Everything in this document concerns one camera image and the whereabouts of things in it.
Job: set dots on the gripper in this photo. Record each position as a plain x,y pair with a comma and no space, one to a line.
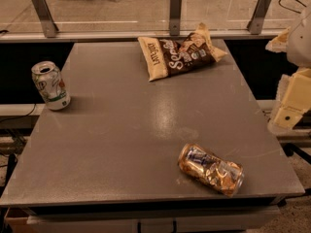
300,44

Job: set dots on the brown chip bag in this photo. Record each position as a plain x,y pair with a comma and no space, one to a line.
167,58

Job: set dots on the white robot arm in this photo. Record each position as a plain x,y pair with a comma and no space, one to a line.
299,41

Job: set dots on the orange crushed soda can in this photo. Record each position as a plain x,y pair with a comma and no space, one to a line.
203,165

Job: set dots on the green and white soda can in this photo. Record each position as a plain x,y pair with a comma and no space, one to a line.
48,81

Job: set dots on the right metal bracket post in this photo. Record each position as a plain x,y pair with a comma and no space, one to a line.
255,24

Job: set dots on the metal bracket post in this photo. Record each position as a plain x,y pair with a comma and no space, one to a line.
255,24
49,27
175,9

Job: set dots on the middle metal bracket post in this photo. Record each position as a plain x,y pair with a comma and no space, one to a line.
175,9

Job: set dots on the left metal bracket post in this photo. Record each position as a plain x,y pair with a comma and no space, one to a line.
49,27

